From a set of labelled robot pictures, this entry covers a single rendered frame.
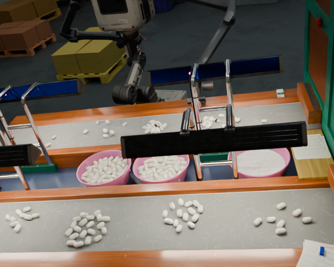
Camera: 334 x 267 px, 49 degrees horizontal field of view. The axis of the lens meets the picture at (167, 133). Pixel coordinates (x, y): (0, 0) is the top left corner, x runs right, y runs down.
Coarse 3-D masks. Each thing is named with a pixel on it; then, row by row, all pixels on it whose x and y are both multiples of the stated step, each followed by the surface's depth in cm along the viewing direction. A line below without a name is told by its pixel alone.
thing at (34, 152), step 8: (24, 144) 136; (32, 144) 136; (0, 152) 138; (8, 152) 137; (16, 152) 136; (24, 152) 135; (32, 152) 136; (40, 152) 141; (0, 160) 138; (8, 160) 137; (16, 160) 136; (24, 160) 136; (32, 160) 136
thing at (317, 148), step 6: (312, 138) 162; (318, 138) 161; (324, 138) 161; (312, 144) 159; (318, 144) 158; (324, 144) 157; (294, 150) 157; (300, 150) 156; (306, 150) 156; (312, 150) 155; (318, 150) 154; (324, 150) 154; (300, 156) 153; (306, 156) 153; (312, 156) 152; (318, 156) 151; (324, 156) 151
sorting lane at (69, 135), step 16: (192, 112) 208; (208, 112) 205; (224, 112) 202; (240, 112) 199; (256, 112) 196; (272, 112) 193; (288, 112) 190; (48, 128) 223; (64, 128) 220; (80, 128) 216; (96, 128) 213; (112, 128) 209; (128, 128) 206; (176, 128) 197; (208, 128) 191; (0, 144) 217; (64, 144) 204; (80, 144) 201; (96, 144) 198; (112, 144) 195
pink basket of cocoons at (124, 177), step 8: (104, 152) 185; (112, 152) 185; (120, 152) 183; (88, 160) 183; (96, 160) 185; (128, 160) 178; (80, 168) 178; (128, 168) 170; (80, 176) 175; (120, 176) 166; (128, 176) 175; (88, 184) 165; (96, 184) 164; (104, 184) 163; (112, 184) 166; (120, 184) 170
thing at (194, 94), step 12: (228, 60) 165; (192, 72) 161; (228, 72) 155; (192, 84) 157; (228, 84) 154; (192, 96) 160; (228, 96) 158; (204, 108) 163; (216, 108) 162; (204, 156) 177; (216, 156) 176
